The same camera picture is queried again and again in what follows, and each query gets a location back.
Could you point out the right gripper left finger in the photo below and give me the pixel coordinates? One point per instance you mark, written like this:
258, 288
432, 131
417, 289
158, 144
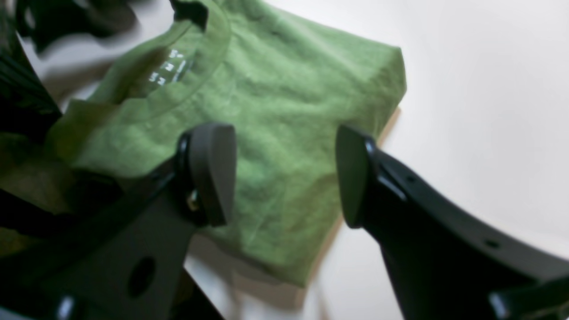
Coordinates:
124, 262

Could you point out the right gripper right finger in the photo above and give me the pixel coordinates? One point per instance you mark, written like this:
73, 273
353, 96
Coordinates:
442, 262

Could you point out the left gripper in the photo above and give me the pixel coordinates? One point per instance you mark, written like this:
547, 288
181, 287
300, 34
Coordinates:
45, 22

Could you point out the green t-shirt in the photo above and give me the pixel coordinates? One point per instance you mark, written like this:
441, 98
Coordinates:
285, 83

